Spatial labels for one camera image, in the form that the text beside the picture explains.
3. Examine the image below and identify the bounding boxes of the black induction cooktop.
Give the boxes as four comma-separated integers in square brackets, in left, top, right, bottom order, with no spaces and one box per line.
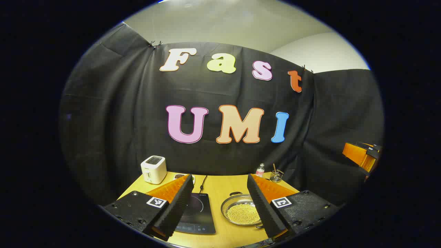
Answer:
[174,193,216,235]

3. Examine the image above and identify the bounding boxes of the steel pot with black handles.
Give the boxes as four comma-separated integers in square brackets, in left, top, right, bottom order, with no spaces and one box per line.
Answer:
[220,192,264,229]

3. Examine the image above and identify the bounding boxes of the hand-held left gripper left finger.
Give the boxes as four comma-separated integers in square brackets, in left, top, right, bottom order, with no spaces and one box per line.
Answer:
[103,174,194,241]

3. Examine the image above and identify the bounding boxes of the white toaster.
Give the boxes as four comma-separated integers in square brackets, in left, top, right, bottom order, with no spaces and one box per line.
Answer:
[141,156,167,185]

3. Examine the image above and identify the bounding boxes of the pile of yellow soybeans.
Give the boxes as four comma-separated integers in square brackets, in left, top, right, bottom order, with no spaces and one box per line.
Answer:
[226,204,261,225]

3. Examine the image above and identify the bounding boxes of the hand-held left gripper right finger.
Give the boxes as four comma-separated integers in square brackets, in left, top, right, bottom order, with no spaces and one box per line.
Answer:
[247,174,340,241]

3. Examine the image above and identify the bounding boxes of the white divided bean dish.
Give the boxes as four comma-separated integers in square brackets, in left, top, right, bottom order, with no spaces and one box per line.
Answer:
[173,173,196,185]

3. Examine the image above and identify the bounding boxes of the black backdrop cloth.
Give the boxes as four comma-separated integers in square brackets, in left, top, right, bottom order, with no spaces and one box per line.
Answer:
[59,22,384,207]

